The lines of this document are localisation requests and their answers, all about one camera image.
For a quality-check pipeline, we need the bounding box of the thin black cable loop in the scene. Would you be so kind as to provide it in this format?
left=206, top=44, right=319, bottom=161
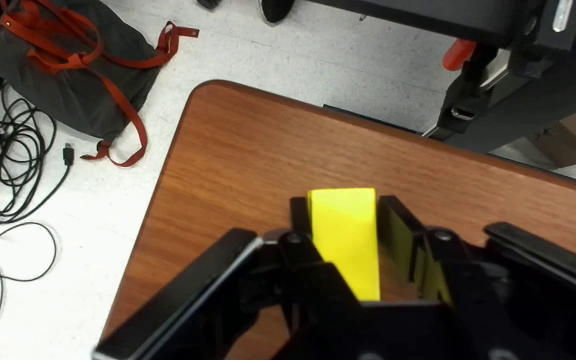
left=0, top=218, right=60, bottom=342

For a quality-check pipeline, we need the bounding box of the yellow rectangular block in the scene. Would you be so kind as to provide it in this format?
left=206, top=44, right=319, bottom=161
left=307, top=186, right=384, bottom=304

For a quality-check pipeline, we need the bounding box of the black perforated mounting board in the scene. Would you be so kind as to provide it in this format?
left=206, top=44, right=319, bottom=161
left=314, top=0, right=576, bottom=154

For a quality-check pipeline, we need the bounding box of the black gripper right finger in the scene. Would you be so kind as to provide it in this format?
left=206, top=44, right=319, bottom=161
left=381, top=193, right=468, bottom=308

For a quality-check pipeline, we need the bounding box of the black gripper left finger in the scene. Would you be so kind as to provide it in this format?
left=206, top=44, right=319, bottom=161
left=281, top=195, right=364, bottom=316

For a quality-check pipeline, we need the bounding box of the dark bag with red straps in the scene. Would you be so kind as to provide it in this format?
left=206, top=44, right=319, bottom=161
left=0, top=0, right=200, bottom=167

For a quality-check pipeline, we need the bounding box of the black cable with USB plug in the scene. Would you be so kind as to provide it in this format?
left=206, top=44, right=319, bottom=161
left=0, top=85, right=77, bottom=228

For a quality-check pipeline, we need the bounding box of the black device with silver label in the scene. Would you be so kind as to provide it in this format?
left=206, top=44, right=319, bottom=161
left=541, top=0, right=576, bottom=35

